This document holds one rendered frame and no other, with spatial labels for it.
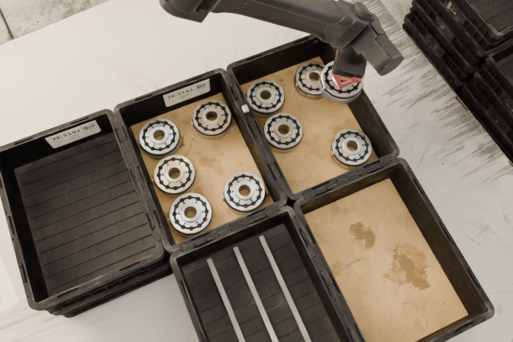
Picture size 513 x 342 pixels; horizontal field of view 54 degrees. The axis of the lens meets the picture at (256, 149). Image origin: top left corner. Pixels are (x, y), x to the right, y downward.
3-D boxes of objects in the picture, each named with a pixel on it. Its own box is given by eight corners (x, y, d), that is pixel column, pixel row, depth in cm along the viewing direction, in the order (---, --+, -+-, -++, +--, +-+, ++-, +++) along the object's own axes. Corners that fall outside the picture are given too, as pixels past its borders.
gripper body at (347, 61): (369, 42, 112) (378, 21, 106) (362, 80, 108) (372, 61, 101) (340, 35, 113) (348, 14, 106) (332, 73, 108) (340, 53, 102)
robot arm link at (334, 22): (193, -76, 64) (152, -10, 69) (212, -46, 61) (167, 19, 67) (365, -3, 96) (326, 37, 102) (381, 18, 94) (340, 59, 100)
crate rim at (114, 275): (-8, 154, 121) (-12, 150, 119) (113, 111, 126) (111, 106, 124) (34, 314, 107) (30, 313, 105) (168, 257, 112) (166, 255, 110)
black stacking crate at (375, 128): (226, 89, 141) (224, 66, 130) (321, 54, 146) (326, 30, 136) (286, 215, 127) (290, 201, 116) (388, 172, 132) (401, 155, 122)
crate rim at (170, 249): (113, 111, 126) (111, 106, 124) (224, 70, 132) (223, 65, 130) (168, 256, 112) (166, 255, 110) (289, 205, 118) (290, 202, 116)
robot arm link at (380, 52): (353, -1, 92) (321, 33, 97) (390, 46, 89) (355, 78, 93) (381, 8, 102) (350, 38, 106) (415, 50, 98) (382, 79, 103)
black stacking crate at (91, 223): (10, 169, 130) (-11, 151, 119) (120, 127, 135) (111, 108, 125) (50, 317, 116) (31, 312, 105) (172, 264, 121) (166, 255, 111)
